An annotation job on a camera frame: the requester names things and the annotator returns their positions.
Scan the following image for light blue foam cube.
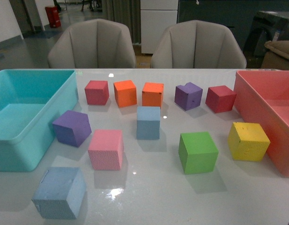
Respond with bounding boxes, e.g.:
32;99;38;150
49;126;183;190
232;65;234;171
136;106;161;140
32;167;86;219

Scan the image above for chipped orange foam cube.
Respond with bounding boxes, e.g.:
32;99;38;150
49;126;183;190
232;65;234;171
142;82;164;107

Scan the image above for chipped purple foam cube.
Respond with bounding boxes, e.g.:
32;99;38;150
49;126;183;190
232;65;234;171
174;82;203;111

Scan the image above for dark pink foam cube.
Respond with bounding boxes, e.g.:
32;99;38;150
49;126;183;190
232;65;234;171
84;81;109;105

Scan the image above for light pink foam cube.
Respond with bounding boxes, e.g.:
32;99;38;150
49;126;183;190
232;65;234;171
88;129;124;171

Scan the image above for green foam cube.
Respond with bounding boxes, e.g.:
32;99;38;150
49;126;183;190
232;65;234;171
178;132;219;174

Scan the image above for dark red foam cube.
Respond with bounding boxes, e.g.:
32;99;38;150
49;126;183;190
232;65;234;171
205;85;237;113

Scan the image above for left beige chair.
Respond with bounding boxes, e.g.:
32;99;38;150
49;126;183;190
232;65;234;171
47;19;136;68

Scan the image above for beige chair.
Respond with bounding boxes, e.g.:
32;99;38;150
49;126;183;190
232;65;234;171
151;20;247;69
47;19;136;68

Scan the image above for right beige chair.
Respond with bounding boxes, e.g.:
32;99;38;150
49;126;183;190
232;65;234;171
151;20;247;69

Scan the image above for white filing cabinet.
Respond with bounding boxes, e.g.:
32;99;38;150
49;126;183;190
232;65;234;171
140;0;178;54

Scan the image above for yellow foam cube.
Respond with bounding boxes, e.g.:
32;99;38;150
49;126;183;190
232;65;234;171
228;122;270;162

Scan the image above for teal plastic bin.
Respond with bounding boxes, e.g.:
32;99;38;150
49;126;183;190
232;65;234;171
0;69;78;172

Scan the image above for pink plastic bin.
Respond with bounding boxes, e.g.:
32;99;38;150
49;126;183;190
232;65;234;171
234;70;289;177

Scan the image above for red fire extinguisher box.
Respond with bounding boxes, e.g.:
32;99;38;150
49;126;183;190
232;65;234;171
45;6;61;28

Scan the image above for dark grey counter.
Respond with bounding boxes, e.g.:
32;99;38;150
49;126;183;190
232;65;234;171
178;0;289;29

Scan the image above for black machine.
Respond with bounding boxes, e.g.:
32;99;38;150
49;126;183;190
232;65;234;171
244;11;289;57

